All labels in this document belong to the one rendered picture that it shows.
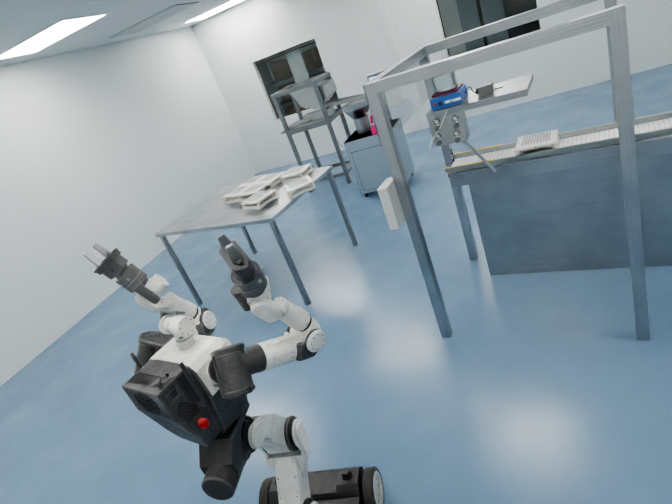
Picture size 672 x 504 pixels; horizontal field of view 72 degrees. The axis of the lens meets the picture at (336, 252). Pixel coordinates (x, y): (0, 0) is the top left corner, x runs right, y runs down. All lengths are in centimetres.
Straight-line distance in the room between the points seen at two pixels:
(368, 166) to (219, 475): 469
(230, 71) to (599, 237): 744
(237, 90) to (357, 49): 248
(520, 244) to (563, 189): 50
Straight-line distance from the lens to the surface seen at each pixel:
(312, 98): 673
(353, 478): 238
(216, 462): 174
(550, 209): 342
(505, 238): 355
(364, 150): 582
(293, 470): 218
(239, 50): 928
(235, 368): 144
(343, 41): 849
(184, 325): 156
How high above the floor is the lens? 200
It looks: 24 degrees down
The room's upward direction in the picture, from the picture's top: 21 degrees counter-clockwise
